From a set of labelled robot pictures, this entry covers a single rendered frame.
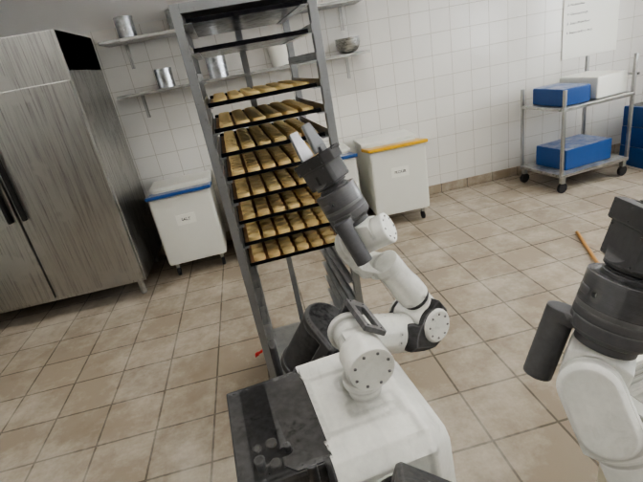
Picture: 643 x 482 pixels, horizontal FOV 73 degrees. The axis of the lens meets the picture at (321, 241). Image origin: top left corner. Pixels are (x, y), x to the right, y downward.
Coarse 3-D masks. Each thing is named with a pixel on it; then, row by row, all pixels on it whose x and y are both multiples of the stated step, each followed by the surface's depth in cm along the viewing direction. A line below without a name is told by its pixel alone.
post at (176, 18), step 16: (176, 16) 140; (176, 32) 142; (192, 64) 146; (192, 80) 148; (208, 128) 154; (208, 144) 156; (224, 192) 163; (224, 208) 165; (240, 240) 173; (240, 256) 174; (256, 304) 183; (256, 320) 185; (272, 368) 195
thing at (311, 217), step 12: (276, 216) 195; (288, 216) 195; (300, 216) 195; (312, 216) 187; (324, 216) 184; (252, 228) 187; (264, 228) 184; (276, 228) 187; (288, 228) 179; (300, 228) 179; (252, 240) 177
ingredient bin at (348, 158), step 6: (342, 144) 421; (342, 150) 403; (348, 150) 404; (342, 156) 375; (348, 156) 376; (354, 156) 376; (348, 162) 380; (354, 162) 382; (348, 168) 382; (354, 168) 383; (348, 174) 384; (354, 174) 385; (354, 180) 387
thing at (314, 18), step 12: (312, 0) 147; (312, 12) 149; (312, 24) 150; (312, 36) 153; (324, 60) 155; (324, 72) 156; (324, 84) 158; (324, 96) 159; (336, 132) 165; (360, 288) 191; (360, 300) 193
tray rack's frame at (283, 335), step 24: (216, 0) 141; (240, 0) 143; (264, 0) 146; (288, 0) 178; (288, 24) 204; (192, 48) 198; (288, 48) 207; (216, 144) 215; (288, 264) 249; (288, 336) 253
